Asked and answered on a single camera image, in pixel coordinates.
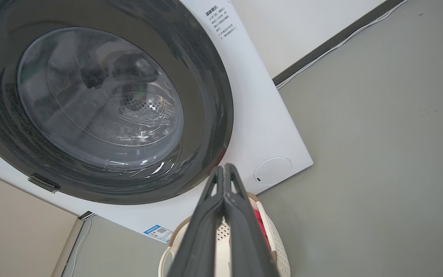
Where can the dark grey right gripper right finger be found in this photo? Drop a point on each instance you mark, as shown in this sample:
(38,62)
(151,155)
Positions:
(244,238)

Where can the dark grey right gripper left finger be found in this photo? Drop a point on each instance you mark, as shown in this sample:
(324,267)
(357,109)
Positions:
(202,231)

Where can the cream perforated laundry basket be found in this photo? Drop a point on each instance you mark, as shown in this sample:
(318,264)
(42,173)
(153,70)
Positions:
(279,246)

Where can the red and white garment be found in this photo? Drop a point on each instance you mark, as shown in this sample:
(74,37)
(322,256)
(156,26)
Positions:
(262,227)

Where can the blue energy label sticker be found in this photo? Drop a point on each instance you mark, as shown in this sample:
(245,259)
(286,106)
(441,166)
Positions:
(159,233)

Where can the round white filter cover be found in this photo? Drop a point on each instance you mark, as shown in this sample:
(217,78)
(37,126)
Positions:
(272,171)

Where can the white front-load washing machine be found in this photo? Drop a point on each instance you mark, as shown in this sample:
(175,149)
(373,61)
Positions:
(260,127)

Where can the black round washer door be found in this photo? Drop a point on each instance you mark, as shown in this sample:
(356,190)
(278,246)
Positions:
(206,96)

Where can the steel washer drum behind glass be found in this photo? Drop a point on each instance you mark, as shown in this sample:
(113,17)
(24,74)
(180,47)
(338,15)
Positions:
(98,104)

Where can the black printed warning text label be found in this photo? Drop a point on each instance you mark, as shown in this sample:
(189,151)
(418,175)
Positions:
(220,21)

